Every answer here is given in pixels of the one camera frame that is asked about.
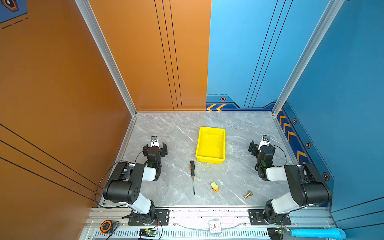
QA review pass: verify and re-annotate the black orange handled screwdriver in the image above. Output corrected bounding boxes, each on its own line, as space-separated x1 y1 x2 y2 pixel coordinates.
190 161 196 195

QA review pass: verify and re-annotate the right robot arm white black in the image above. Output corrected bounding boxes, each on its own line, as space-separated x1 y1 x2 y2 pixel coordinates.
249 140 332 225

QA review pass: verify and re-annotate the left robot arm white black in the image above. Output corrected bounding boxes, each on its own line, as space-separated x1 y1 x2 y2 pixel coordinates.
103 143 168 225

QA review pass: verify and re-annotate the yellow plastic bin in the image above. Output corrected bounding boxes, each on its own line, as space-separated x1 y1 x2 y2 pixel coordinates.
196 127 226 165

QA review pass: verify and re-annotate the small brass fitting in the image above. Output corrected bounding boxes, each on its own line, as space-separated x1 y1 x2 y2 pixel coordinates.
244 191 253 199

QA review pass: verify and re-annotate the green orange small block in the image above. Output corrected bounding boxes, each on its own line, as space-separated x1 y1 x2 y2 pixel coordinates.
210 182 220 193

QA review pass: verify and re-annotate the left green circuit board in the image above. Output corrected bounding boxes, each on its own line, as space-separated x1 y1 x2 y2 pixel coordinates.
139 229 159 239

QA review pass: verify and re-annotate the green circuit board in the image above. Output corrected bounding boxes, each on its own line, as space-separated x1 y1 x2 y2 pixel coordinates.
274 228 288 240
139 229 159 239

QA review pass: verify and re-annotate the right green circuit board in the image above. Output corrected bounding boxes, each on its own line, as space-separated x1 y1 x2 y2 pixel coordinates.
274 228 288 240

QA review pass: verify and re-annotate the small white clock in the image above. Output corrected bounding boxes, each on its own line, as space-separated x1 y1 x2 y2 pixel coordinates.
209 219 223 235

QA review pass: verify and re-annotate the orange black tape measure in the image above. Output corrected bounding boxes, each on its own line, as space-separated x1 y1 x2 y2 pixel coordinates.
100 220 114 234

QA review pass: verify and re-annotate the blue tube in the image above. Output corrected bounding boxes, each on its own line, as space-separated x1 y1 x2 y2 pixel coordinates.
290 228 347 240

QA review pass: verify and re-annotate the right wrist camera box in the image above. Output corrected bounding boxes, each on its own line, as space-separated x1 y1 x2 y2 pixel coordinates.
259 135 270 150

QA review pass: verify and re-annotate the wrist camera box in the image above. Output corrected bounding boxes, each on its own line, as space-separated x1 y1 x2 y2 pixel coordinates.
150 136 160 148
259 135 270 150

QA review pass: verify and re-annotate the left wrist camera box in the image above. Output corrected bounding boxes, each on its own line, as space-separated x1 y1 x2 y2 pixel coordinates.
150 136 160 148

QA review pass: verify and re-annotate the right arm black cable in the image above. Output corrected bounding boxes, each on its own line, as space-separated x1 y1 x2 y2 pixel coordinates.
271 143 288 166

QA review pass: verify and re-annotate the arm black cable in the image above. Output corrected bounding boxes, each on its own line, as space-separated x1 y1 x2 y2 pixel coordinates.
271 143 288 166
94 149 146 209

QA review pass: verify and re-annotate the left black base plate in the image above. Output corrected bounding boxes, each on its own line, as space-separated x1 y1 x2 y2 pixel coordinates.
127 209 170 226

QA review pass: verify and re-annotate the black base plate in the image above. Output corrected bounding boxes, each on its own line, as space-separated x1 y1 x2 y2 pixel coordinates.
248 209 292 226
127 209 170 226

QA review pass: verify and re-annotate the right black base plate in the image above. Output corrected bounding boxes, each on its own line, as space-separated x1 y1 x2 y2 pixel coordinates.
248 209 292 226

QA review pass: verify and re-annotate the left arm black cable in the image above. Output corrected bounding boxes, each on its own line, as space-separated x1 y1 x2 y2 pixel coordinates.
94 149 146 209

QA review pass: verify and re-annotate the aluminium front rail frame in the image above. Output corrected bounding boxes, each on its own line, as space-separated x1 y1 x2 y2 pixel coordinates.
80 206 337 240

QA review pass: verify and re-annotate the left aluminium corner post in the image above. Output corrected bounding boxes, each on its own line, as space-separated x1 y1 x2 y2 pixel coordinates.
74 0 138 117

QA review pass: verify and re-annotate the aluminium corner post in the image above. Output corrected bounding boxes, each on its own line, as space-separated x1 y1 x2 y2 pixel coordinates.
74 0 138 117
272 0 345 117

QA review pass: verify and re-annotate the right aluminium corner post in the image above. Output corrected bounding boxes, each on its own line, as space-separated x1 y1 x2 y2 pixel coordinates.
272 0 345 117

